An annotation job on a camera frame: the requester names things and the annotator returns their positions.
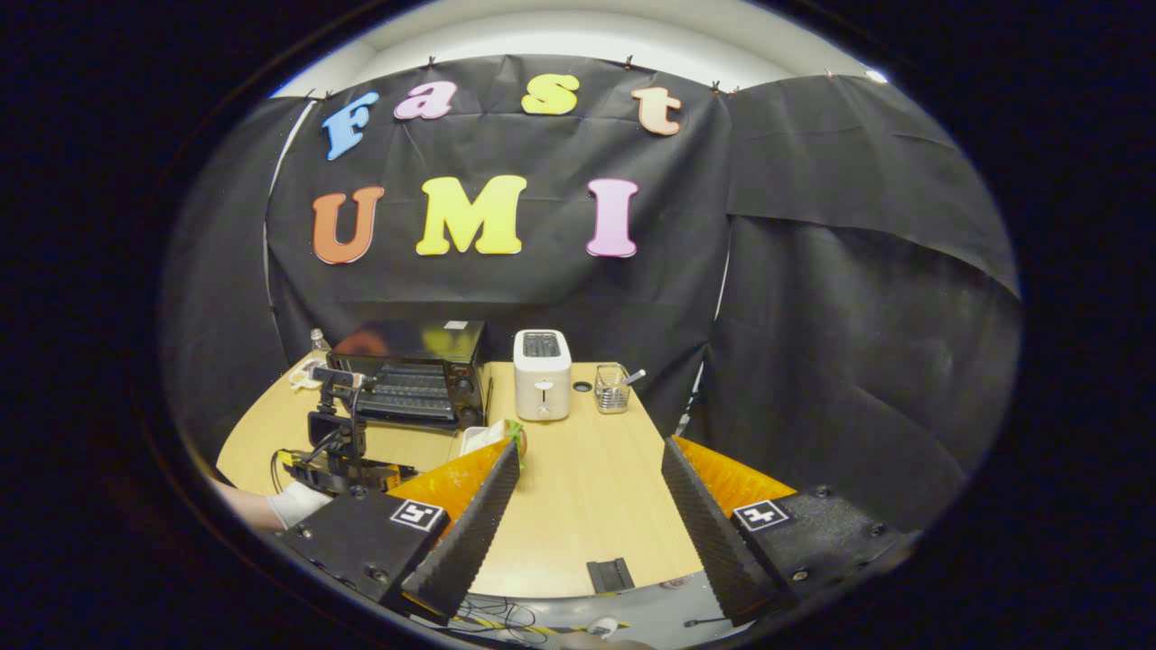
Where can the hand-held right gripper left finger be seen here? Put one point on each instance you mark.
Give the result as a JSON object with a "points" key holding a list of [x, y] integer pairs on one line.
{"points": [[470, 533]]}

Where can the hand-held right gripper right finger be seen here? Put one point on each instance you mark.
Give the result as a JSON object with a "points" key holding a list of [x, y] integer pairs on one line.
{"points": [[704, 524]]}

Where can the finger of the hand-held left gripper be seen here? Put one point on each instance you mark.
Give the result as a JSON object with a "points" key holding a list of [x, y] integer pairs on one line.
{"points": [[339, 384]]}

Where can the black electric oven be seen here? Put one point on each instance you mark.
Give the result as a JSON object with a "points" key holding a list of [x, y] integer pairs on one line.
{"points": [[424, 361]]}

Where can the white rectangular tray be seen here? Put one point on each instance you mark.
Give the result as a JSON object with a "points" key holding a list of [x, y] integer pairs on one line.
{"points": [[477, 441]]}

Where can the sandwich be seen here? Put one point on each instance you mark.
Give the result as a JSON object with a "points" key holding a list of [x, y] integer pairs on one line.
{"points": [[517, 438]]}

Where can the clear plastic bottle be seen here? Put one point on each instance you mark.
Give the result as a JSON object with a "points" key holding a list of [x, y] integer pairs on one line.
{"points": [[320, 345]]}

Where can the black table edge clamp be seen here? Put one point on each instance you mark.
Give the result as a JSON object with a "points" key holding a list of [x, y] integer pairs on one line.
{"points": [[610, 575]]}

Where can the small white device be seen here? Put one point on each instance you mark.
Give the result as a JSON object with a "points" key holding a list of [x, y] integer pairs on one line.
{"points": [[602, 626]]}

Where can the white toaster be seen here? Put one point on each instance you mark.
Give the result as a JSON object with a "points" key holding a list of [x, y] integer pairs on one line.
{"points": [[542, 375]]}

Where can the black backdrop cloth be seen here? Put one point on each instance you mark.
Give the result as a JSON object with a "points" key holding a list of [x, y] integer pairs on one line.
{"points": [[813, 316]]}

